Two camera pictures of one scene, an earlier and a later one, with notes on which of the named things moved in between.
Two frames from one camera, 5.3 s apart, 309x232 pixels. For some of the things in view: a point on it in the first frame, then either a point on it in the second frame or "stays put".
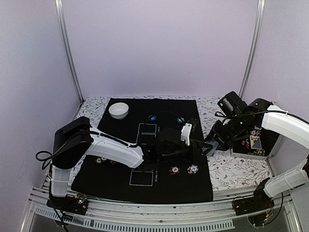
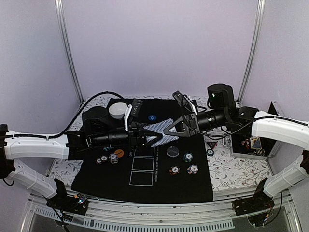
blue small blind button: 152,117 stays put
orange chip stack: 174,170 stays put
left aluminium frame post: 60,16 stays put
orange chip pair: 99,160 stays put
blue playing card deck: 215,145 → 160,127
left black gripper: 197,150 → 135,129
